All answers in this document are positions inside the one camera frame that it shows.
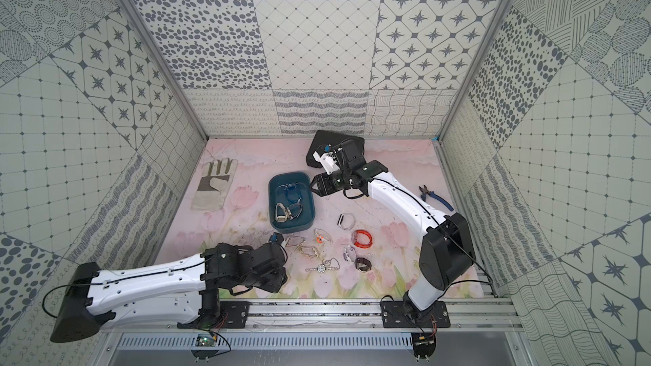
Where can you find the blue watch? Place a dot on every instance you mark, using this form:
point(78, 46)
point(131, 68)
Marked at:
point(292, 192)

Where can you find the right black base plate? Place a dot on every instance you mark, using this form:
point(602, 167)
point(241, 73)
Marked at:
point(399, 314)

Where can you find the beige watch lower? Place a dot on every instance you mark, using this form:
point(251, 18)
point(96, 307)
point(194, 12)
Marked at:
point(309, 251)

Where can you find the teal storage box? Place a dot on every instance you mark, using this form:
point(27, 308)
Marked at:
point(307, 218)

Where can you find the black plastic tool case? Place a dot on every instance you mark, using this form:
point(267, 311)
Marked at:
point(326, 137)

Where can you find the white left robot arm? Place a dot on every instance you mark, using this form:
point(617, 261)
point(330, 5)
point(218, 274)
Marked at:
point(185, 292)

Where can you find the white slotted cable duct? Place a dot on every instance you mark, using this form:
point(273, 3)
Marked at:
point(268, 340)

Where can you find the red watch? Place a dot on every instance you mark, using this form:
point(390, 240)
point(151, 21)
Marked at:
point(362, 239)

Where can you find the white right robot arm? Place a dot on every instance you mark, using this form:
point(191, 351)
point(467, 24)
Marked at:
point(446, 250)

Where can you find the grey white work glove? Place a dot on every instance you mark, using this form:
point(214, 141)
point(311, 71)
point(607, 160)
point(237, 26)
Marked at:
point(215, 183)

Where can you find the silver rhinestone watch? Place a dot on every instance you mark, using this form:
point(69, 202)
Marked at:
point(327, 265)

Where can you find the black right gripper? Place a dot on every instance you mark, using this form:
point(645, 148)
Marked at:
point(324, 187)

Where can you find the dark brown watch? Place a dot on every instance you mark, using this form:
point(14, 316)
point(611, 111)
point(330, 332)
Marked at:
point(363, 264)

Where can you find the blue handled pliers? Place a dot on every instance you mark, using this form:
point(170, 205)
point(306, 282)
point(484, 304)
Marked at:
point(426, 193)

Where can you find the silver white watch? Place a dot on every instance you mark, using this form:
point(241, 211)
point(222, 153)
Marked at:
point(346, 221)

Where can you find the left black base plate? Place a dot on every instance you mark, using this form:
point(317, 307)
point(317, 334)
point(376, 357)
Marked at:
point(230, 314)

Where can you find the orange white digital watch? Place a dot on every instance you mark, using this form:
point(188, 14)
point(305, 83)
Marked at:
point(322, 237)

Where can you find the black watch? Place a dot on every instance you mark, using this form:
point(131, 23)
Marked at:
point(295, 210)

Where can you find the beige watch upper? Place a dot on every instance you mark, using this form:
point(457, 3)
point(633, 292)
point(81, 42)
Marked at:
point(294, 241)

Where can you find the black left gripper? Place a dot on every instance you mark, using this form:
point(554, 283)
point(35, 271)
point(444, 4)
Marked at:
point(277, 268)

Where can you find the beige triangular watch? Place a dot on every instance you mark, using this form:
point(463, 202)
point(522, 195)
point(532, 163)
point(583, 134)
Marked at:
point(282, 213)

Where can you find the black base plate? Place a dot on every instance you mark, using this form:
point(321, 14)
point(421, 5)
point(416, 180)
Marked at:
point(230, 314)
point(399, 314)

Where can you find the aluminium rail frame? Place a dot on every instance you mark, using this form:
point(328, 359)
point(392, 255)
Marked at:
point(359, 314)

